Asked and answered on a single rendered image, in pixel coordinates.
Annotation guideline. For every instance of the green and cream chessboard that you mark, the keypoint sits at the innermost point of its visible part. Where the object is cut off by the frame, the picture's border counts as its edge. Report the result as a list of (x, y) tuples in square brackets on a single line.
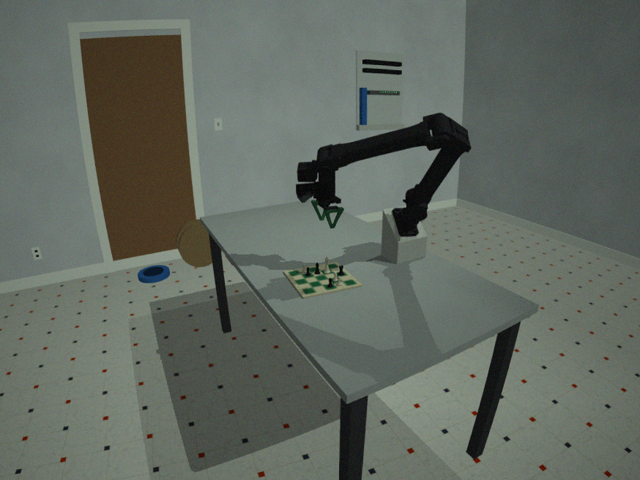
[(316, 284)]

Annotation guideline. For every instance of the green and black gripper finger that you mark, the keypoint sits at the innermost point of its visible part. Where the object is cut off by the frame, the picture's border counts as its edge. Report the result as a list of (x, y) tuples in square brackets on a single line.
[(327, 214), (315, 203)]

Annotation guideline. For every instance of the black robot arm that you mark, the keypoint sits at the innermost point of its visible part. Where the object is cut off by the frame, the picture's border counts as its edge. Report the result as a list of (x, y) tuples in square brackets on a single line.
[(332, 157)]

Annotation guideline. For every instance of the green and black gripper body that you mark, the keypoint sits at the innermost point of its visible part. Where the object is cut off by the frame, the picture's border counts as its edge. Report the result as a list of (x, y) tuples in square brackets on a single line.
[(325, 203)]

